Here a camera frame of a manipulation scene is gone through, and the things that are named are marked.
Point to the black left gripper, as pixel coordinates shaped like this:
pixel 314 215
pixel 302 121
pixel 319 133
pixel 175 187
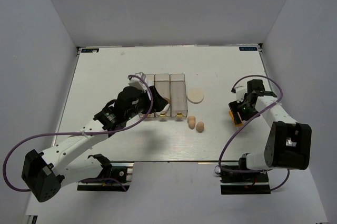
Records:
pixel 159 102

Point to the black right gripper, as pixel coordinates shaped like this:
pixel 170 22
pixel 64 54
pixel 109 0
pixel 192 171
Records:
pixel 235 107

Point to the orange sunscreen tube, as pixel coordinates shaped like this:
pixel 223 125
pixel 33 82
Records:
pixel 236 122

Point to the beige gourd makeup sponge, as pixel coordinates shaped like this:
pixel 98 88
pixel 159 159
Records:
pixel 191 122

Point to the beige egg makeup sponge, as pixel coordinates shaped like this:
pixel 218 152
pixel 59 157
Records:
pixel 200 126

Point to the white bottle with brown cap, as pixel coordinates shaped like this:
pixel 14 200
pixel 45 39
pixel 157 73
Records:
pixel 167 106

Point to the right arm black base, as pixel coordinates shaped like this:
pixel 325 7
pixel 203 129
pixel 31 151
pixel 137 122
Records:
pixel 242 183

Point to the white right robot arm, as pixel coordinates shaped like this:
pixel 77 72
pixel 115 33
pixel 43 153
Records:
pixel 289 142

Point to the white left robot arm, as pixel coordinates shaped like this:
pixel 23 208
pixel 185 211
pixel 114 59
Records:
pixel 47 171

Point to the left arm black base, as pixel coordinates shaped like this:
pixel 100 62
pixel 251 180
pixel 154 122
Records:
pixel 113 177

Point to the round beige makeup sponge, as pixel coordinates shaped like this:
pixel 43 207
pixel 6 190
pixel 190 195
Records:
pixel 195 95

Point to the middle clear acrylic bin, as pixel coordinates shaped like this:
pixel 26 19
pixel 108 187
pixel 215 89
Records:
pixel 162 84

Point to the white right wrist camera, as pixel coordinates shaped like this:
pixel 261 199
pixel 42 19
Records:
pixel 240 92

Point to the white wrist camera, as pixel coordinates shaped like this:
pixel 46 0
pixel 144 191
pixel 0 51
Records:
pixel 138 81
pixel 240 92

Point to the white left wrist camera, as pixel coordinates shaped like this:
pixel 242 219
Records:
pixel 138 81

